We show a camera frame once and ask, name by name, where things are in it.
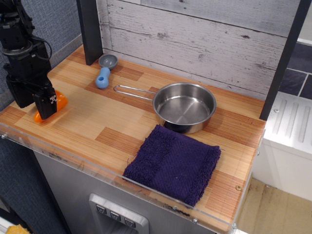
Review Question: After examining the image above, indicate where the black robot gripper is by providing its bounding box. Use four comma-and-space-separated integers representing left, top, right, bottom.
0, 0, 57, 120

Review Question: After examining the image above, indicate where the orange plastic carrot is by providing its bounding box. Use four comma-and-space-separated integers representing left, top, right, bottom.
34, 90, 68, 122

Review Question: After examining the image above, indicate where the stainless steel pan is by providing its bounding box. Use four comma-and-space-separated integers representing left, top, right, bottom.
114, 82, 217, 134

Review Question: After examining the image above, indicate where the blue grey toy scoop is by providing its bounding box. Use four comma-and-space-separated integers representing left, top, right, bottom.
95, 54, 118, 89

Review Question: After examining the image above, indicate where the clear acrylic table edge guard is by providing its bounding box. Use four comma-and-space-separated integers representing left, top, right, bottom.
0, 121, 238, 234

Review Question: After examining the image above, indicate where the yellow object bottom left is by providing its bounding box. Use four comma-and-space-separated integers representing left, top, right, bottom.
6, 225, 30, 234

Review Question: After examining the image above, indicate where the silver dispenser button panel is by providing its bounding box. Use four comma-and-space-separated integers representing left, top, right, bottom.
89, 193, 150, 234

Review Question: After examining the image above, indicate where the purple folded towel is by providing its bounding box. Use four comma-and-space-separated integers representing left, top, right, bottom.
123, 125, 221, 207

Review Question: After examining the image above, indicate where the white ribbed side cabinet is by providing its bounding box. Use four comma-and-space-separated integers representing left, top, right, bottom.
252, 92, 312, 200

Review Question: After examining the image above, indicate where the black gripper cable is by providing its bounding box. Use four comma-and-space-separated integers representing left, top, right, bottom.
29, 35, 53, 60

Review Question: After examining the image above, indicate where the dark grey left post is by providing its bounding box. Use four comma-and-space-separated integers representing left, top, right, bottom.
76, 0, 102, 65

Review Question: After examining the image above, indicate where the dark grey post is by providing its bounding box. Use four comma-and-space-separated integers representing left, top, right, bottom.
76, 0, 102, 65
259, 0, 312, 120

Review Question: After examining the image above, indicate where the dark grey right post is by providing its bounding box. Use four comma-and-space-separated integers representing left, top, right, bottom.
259, 0, 312, 120

